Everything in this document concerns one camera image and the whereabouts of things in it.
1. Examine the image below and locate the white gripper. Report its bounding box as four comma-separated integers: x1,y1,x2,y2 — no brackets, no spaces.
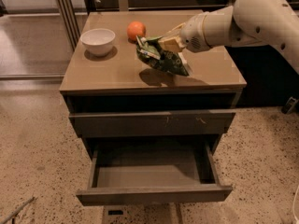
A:
158,12,211,53

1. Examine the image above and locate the green jalapeno chip bag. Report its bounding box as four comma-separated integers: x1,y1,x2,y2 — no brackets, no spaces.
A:
135,35,192,77

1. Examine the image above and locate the drawer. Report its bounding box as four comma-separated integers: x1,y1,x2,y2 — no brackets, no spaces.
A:
77,144,233,206
69,109,235,138

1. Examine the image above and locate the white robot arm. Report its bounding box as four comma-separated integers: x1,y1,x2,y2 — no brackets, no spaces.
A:
159,0,299,73

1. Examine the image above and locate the grey drawer cabinet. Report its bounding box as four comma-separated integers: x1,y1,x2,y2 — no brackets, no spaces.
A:
58,9,248,224

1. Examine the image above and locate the orange fruit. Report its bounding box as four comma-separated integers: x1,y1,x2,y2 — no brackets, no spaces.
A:
127,21,146,41

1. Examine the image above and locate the white ceramic bowl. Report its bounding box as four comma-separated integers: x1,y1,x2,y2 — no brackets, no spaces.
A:
80,28,116,57

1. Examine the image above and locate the dark object on floor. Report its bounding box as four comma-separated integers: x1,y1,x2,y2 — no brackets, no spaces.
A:
281,97,299,114

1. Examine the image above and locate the metal rod on floor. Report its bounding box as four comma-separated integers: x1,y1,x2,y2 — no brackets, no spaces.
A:
0,197,35,224

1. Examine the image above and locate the white cable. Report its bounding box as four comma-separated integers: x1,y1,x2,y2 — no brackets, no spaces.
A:
292,184,299,224

